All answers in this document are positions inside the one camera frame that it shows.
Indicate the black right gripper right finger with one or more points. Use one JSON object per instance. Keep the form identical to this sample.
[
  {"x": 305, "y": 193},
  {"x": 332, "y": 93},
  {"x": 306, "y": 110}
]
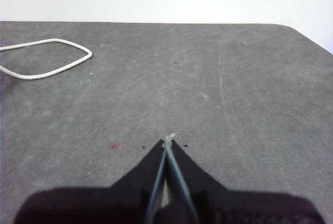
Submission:
[{"x": 234, "y": 208}]

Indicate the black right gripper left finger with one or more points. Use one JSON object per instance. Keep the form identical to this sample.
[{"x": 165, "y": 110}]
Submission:
[{"x": 104, "y": 205}]

